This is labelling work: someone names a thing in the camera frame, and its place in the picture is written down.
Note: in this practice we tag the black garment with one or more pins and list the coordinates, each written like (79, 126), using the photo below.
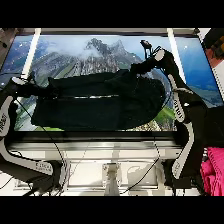
(100, 106)
(213, 36)

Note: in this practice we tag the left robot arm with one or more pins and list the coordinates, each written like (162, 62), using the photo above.
(6, 121)

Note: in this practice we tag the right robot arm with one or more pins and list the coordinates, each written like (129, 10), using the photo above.
(186, 133)

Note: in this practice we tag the red garment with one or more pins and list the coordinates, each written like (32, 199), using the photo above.
(218, 58)

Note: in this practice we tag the pink garment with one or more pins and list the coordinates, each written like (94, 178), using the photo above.
(215, 173)

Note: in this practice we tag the silver frame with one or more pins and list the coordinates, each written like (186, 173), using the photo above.
(111, 176)

